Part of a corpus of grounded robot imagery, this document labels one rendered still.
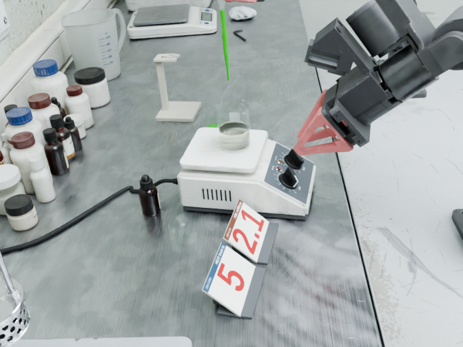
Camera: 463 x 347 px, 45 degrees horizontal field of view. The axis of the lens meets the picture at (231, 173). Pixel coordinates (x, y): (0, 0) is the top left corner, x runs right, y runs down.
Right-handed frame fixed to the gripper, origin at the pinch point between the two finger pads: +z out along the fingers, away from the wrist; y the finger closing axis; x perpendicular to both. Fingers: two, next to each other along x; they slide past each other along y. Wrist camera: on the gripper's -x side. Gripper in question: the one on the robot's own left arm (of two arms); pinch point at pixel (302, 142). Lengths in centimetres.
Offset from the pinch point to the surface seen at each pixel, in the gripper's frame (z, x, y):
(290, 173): 6.0, 3.8, -2.4
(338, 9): 22, 17, -152
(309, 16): 32, 11, -149
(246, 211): 12.5, 2.8, 3.7
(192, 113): 28.6, -7.9, -30.6
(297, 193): 6.7, 6.6, -1.0
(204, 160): 14.3, -6.2, -0.4
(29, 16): 54, -48, -49
